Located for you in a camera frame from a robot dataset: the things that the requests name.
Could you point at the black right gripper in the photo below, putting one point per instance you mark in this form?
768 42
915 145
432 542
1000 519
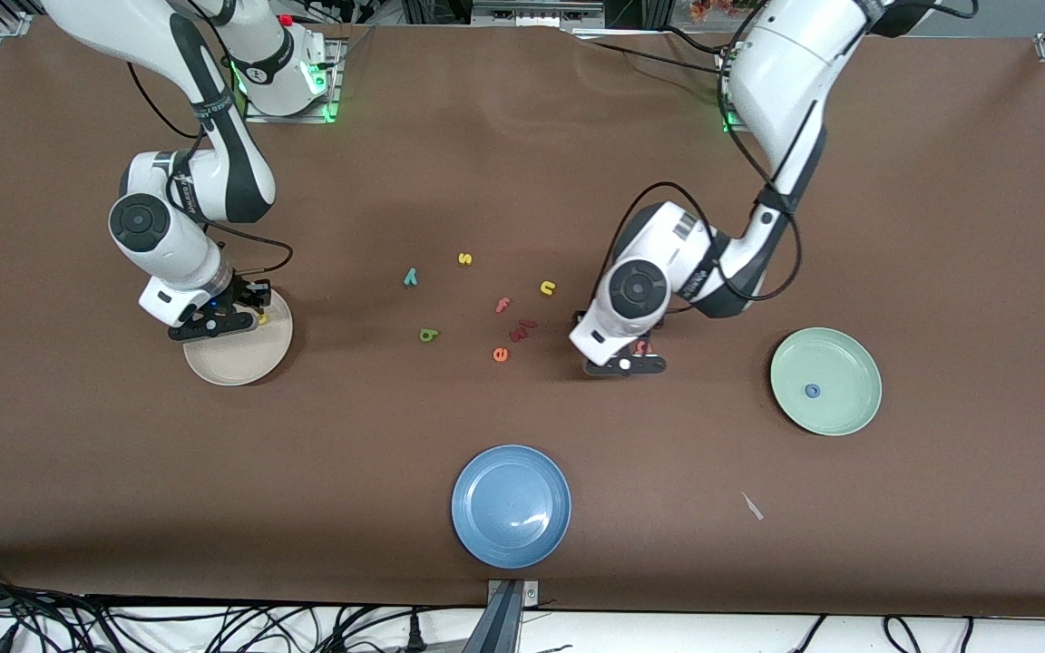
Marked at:
239 295

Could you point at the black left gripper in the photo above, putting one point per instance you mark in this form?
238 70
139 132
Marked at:
645 336

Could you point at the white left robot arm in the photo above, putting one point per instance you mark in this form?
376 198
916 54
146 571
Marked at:
786 82

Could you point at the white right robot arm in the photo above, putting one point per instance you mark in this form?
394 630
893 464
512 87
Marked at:
214 163

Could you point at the beige brown plate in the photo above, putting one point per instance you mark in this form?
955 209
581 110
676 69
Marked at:
241 363

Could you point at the white paper scrap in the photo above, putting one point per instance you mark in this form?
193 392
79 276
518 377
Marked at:
752 506

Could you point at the light green plate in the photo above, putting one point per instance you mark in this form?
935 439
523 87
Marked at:
849 363

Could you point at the brown table cover sheet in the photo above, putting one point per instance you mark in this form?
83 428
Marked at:
522 163

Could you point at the blue plate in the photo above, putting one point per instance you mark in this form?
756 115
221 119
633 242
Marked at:
511 506

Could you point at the orange flowers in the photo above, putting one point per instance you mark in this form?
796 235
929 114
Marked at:
722 9

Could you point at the grey metal box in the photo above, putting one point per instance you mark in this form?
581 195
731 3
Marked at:
536 13

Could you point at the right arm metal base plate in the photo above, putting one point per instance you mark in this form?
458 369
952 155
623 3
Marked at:
291 116

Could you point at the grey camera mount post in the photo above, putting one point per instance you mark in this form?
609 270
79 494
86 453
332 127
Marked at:
502 621

